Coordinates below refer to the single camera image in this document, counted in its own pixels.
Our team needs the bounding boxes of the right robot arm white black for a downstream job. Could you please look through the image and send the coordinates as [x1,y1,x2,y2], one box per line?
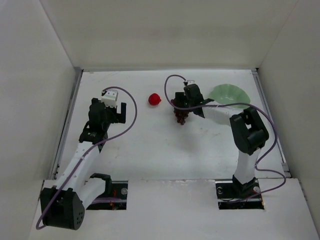
[171,83,269,200]

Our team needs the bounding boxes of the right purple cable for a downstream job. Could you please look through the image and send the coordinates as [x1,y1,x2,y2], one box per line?
[163,74,287,203]

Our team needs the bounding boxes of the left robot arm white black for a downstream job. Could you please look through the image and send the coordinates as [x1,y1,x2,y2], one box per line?
[36,98,127,230]

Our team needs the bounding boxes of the purple cable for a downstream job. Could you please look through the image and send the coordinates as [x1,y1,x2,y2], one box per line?
[163,74,287,203]
[36,86,138,231]

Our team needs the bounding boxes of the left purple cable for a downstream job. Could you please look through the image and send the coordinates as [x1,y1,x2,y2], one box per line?
[36,86,138,231]

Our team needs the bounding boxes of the dark red fake grapes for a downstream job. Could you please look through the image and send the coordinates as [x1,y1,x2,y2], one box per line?
[170,98,190,125]

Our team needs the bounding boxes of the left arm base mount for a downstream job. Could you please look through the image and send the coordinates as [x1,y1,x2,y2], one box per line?
[87,181,128,211]

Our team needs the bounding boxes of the left aluminium frame rail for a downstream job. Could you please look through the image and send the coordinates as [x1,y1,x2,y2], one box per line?
[48,66,84,180]

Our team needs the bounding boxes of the red fake pomegranate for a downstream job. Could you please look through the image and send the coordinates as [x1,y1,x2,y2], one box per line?
[148,93,162,107]

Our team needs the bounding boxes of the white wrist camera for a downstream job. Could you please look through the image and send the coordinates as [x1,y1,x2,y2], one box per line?
[101,89,119,109]
[183,80,195,86]

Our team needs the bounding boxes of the green glass fruit bowl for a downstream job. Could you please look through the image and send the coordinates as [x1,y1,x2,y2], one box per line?
[207,84,251,105]

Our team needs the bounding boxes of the aluminium frame rail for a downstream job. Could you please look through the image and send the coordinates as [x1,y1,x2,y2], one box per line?
[48,66,84,180]
[251,67,293,178]

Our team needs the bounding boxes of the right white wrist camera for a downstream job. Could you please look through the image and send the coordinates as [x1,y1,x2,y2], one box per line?
[183,80,195,86]

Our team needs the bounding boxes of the right aluminium frame rail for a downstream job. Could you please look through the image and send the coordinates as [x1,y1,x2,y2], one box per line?
[251,67,293,178]

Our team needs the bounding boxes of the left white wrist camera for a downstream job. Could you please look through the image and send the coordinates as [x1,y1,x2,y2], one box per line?
[101,89,119,109]

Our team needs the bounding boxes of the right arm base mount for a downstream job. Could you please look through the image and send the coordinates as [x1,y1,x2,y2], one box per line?
[215,179,264,210]

